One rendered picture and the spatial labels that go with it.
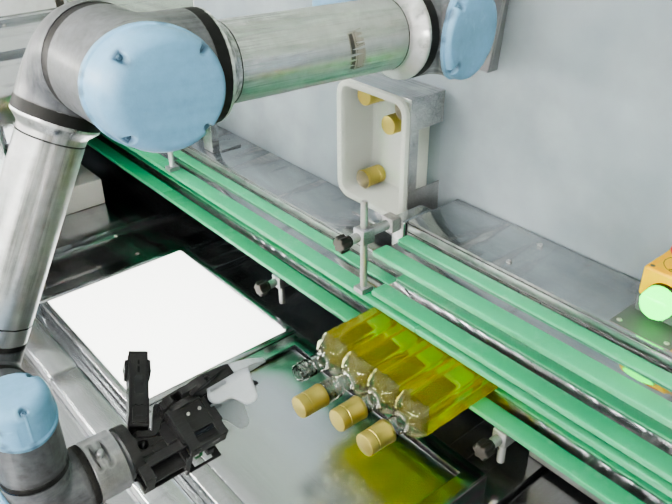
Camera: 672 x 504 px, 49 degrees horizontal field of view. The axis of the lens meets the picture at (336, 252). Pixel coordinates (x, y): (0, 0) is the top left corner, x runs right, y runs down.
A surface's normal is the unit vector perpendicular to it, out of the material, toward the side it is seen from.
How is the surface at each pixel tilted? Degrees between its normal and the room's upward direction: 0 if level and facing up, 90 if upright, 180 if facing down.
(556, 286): 90
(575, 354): 90
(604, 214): 0
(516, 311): 90
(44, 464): 98
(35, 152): 57
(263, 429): 90
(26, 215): 69
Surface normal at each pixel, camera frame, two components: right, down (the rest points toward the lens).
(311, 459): -0.01, -0.86
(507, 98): -0.77, 0.34
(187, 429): 0.24, -0.64
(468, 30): 0.75, 0.35
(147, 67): 0.55, 0.44
